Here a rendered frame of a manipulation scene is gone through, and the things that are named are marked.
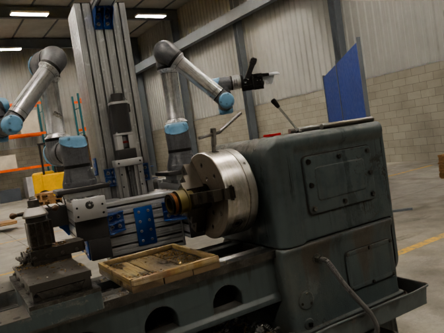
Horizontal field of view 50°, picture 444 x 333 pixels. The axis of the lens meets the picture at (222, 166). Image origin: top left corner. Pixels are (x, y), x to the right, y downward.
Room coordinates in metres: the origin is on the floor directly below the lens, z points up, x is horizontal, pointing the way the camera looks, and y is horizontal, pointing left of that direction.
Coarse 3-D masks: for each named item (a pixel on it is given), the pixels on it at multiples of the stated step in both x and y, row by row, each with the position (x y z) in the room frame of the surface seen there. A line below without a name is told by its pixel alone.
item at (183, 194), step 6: (174, 192) 1.64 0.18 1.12; (180, 192) 1.63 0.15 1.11; (186, 192) 1.63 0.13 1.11; (192, 192) 1.65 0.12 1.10; (168, 198) 1.64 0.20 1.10; (174, 198) 1.60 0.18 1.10; (180, 198) 1.61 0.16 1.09; (186, 198) 1.62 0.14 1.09; (168, 204) 1.65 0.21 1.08; (174, 204) 1.60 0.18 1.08; (180, 204) 1.61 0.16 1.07; (186, 204) 1.62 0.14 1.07; (168, 210) 1.64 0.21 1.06; (174, 210) 1.60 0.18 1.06; (180, 210) 1.62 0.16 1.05; (186, 210) 1.63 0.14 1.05
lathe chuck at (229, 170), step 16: (192, 160) 1.75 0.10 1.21; (208, 160) 1.65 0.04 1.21; (224, 160) 1.63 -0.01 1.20; (208, 176) 1.66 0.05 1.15; (224, 176) 1.58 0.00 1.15; (240, 176) 1.61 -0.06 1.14; (240, 192) 1.59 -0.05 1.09; (208, 208) 1.70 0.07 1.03; (224, 208) 1.59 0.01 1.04; (240, 208) 1.60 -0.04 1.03; (208, 224) 1.71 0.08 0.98; (224, 224) 1.61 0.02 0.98; (240, 224) 1.63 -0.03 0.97
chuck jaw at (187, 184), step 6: (186, 168) 1.73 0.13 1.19; (192, 168) 1.74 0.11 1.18; (186, 174) 1.71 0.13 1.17; (192, 174) 1.72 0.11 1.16; (180, 180) 1.72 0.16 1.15; (186, 180) 1.69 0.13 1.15; (192, 180) 1.70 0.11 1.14; (198, 180) 1.71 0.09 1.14; (180, 186) 1.68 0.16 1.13; (186, 186) 1.68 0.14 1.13; (192, 186) 1.68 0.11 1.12; (198, 186) 1.69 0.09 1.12; (204, 186) 1.72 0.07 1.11
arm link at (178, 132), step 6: (168, 126) 2.29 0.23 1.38; (174, 126) 2.28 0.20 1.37; (180, 126) 2.28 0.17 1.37; (186, 126) 2.31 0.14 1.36; (168, 132) 2.28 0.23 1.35; (174, 132) 2.27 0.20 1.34; (180, 132) 2.27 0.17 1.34; (186, 132) 2.30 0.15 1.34; (168, 138) 2.29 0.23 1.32; (174, 138) 2.27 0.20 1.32; (180, 138) 2.28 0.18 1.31; (186, 138) 2.29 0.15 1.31; (168, 144) 2.29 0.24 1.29; (174, 144) 2.27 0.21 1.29; (180, 144) 2.27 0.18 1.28; (186, 144) 2.29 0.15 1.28; (168, 150) 2.30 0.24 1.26
